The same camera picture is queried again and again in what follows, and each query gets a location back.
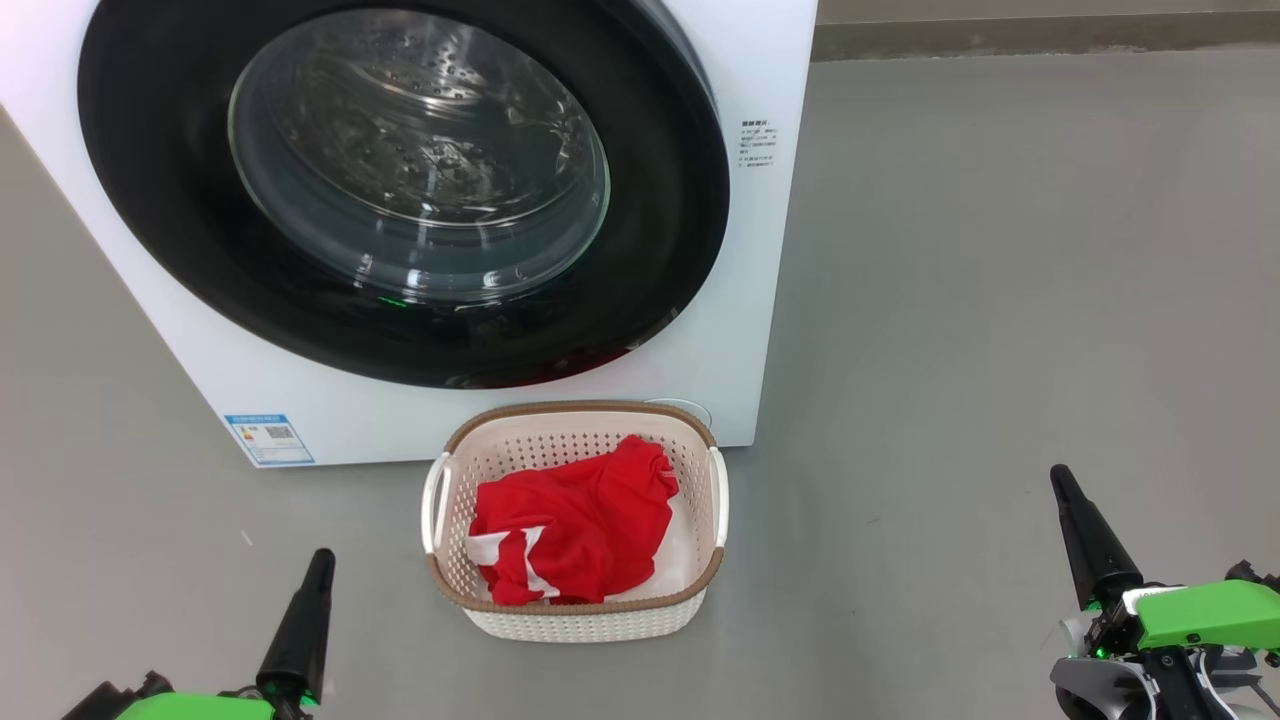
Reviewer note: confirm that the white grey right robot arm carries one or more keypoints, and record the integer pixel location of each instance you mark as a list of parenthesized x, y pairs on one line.
[(1100, 690)]

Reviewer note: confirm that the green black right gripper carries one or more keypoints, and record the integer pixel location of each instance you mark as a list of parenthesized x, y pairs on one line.
[(1200, 615)]

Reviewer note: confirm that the black round glass washer door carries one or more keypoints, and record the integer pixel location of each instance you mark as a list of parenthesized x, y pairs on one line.
[(150, 200)]

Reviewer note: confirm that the red garment with white stripes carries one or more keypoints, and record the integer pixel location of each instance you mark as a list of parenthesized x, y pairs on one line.
[(580, 520)]

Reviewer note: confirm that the white woven plastic laundry basket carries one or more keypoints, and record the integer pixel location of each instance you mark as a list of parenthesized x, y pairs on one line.
[(590, 620)]

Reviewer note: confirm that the blue white energy label sticker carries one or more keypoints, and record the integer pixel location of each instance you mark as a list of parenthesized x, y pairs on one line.
[(268, 440)]

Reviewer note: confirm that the round white filter cover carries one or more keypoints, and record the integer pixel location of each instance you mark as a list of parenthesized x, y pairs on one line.
[(690, 408)]

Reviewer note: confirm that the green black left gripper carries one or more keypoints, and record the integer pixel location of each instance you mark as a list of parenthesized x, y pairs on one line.
[(190, 708)]

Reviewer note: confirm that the white front-load washing machine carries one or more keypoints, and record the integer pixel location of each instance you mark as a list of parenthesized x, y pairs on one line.
[(500, 410)]

